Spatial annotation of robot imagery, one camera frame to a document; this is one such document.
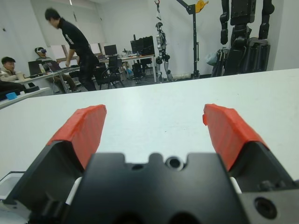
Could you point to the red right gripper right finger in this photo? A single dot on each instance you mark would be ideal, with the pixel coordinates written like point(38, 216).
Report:
point(229, 135)

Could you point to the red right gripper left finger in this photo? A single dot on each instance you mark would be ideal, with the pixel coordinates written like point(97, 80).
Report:
point(88, 130)

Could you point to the small blue box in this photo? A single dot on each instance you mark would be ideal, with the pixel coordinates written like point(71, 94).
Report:
point(11, 96)

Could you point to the black office chair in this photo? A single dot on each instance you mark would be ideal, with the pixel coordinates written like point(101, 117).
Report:
point(114, 61)
point(109, 74)

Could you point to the white side table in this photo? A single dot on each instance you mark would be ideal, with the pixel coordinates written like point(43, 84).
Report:
point(35, 95)

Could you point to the grey work desk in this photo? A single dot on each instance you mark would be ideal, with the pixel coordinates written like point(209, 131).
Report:
point(58, 71)

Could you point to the black flat device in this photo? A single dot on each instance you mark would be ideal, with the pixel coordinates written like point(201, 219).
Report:
point(31, 89)

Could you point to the folded black chairs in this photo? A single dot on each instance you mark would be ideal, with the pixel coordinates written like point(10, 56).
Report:
point(220, 63)

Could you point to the laptop with purple screen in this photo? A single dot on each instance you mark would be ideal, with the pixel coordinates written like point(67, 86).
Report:
point(54, 66)

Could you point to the clear drink bottle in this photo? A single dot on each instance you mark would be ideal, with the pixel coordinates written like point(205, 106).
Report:
point(42, 68)

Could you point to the pale blue plastic bag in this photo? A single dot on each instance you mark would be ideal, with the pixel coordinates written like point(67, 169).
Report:
point(211, 59)

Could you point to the dark open laptop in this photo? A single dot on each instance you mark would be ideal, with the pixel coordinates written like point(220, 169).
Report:
point(33, 67)

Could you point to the black computer monitor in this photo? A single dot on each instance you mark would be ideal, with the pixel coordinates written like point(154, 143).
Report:
point(110, 49)

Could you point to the large black case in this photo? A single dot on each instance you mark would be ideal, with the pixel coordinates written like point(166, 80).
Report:
point(259, 56)

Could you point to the white paper cup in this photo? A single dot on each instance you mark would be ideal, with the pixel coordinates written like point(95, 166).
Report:
point(20, 75)

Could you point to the person in black turtleneck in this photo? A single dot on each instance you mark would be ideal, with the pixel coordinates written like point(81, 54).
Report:
point(74, 42)

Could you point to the person wearing VR headset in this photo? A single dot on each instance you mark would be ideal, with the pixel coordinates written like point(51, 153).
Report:
point(42, 53)

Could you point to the white office desk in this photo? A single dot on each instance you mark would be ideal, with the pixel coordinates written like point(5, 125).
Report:
point(140, 56)

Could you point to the black jacket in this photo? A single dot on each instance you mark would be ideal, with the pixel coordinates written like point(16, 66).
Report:
point(9, 86)

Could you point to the black gantry stand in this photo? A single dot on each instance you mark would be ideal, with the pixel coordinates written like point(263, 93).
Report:
point(195, 46)

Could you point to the black equipment cases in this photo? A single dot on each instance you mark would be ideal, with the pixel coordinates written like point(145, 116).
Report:
point(144, 45)

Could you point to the person in beige jacket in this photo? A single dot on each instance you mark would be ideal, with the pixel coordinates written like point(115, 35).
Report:
point(8, 66)

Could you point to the silver humanoid robot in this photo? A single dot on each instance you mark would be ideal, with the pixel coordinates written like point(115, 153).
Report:
point(161, 39)

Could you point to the black humanoid robot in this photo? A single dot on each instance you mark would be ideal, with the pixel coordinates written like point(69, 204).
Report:
point(240, 11)

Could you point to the yellow hoist winch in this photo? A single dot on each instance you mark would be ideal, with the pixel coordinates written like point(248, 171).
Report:
point(200, 6)

